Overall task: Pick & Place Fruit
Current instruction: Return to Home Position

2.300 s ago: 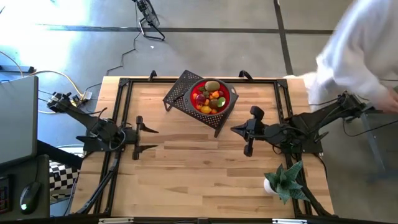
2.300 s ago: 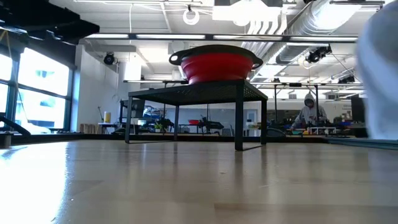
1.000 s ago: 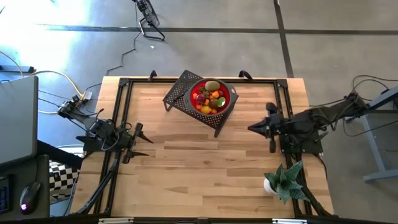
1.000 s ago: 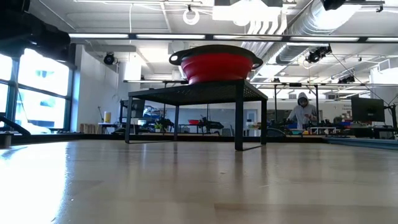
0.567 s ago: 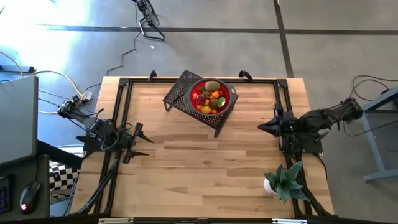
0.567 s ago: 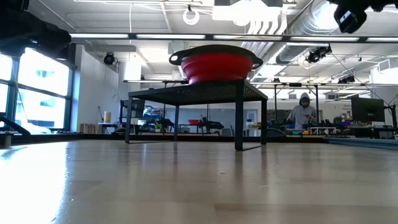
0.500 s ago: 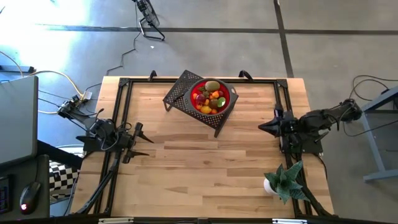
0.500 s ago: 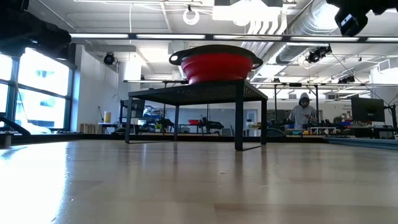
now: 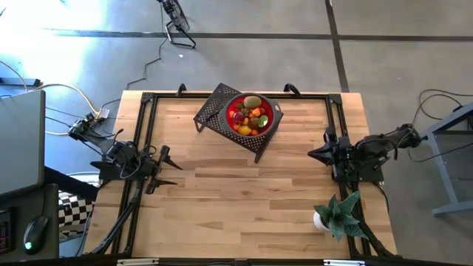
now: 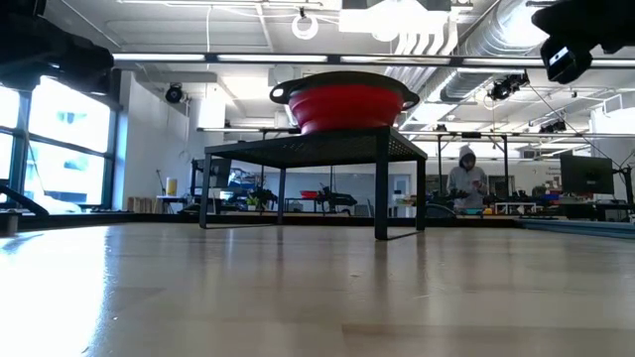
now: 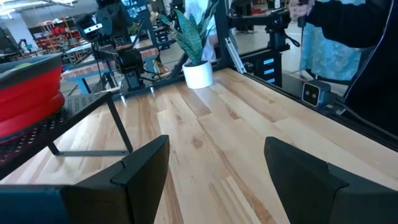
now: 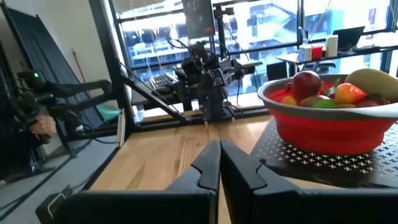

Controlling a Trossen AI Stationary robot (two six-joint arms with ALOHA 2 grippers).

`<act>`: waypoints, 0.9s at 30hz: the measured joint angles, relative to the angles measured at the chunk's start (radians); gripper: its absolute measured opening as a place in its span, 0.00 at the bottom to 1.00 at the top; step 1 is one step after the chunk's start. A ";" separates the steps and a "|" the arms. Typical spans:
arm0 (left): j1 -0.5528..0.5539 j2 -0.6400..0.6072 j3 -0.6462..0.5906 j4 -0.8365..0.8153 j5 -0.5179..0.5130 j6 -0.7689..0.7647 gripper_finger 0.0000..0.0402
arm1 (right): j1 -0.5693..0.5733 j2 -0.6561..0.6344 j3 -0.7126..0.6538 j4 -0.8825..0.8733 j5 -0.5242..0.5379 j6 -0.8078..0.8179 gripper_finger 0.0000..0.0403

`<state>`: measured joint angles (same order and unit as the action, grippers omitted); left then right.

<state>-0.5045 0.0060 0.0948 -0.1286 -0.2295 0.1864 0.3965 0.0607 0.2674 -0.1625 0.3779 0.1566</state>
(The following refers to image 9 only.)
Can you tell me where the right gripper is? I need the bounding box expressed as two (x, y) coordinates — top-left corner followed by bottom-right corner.
(307, 127), (354, 178)

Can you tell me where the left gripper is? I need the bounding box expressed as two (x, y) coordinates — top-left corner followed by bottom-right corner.
(140, 146), (183, 195)

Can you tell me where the red collapsible colander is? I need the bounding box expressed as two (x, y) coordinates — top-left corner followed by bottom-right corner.
(217, 92), (282, 138)

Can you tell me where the snake plant in white pot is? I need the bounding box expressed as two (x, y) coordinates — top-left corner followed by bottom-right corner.
(313, 190), (370, 244)

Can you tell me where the black perforated metal shelf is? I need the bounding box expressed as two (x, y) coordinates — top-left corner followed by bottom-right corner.
(193, 82), (285, 164)

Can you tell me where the silver aluminium bar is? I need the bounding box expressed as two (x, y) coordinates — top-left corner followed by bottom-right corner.
(324, 259), (366, 266)
(118, 258), (160, 265)

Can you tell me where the power strip with yellow plug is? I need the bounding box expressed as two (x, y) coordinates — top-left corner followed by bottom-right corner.
(79, 106), (112, 130)

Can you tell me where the black white checkered cloth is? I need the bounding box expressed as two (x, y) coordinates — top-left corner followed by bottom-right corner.
(58, 190), (98, 237)

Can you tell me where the dark grey side desk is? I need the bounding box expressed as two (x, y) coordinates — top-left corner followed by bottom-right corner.
(0, 183), (61, 264)

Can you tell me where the grey metal table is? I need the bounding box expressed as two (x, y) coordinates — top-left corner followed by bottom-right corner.
(408, 101), (473, 217)

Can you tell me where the black computer mouse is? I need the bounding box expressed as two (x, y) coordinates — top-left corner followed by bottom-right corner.
(22, 215), (50, 256)

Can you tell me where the grey laptop lid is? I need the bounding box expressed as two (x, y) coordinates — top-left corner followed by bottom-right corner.
(0, 89), (47, 197)

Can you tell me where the black floor fan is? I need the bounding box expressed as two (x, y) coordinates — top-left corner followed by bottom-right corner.
(157, 0), (197, 50)

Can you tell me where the black keyboard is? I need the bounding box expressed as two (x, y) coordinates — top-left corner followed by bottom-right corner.
(0, 208), (16, 256)

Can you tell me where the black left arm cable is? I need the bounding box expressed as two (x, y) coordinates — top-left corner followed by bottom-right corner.
(105, 128), (158, 180)

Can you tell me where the black aluminium table frame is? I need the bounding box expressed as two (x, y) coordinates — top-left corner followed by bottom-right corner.
(83, 83), (398, 259)

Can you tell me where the black floor cable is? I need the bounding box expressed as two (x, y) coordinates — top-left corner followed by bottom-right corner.
(406, 87), (473, 163)

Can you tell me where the black fan cable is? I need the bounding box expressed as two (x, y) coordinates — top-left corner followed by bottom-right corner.
(101, 3), (166, 110)

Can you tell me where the cream power cable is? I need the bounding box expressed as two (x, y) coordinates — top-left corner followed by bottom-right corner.
(0, 58), (101, 136)

